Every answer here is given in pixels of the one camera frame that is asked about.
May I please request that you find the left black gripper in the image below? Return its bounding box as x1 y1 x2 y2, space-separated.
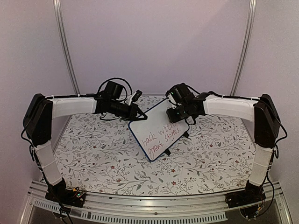
110 100 148 122

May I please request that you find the small blue-framed whiteboard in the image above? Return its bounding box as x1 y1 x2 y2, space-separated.
128 99 189 162

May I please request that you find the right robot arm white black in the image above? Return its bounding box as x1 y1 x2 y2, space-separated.
165 89 286 203

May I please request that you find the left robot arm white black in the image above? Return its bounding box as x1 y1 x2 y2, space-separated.
21 91 147 203

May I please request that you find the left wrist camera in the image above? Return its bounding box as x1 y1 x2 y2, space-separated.
125 90 142 105

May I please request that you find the left black cable loop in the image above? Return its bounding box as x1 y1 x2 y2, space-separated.
97 77 133 101

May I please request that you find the wire whiteboard stand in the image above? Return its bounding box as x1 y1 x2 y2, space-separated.
163 131 190 156

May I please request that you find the right black cable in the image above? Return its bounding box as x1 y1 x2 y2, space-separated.
259 102 288 159

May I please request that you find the front aluminium rail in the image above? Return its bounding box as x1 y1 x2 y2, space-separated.
18 181 294 224

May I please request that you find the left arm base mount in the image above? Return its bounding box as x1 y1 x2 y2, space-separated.
45 187 86 208

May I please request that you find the right aluminium frame post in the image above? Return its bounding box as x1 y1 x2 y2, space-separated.
230 0 257 96

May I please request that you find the aluminium frame post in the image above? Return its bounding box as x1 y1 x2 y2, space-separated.
230 0 257 96
53 0 80 94

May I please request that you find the left aluminium frame post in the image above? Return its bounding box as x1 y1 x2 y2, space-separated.
53 0 80 94

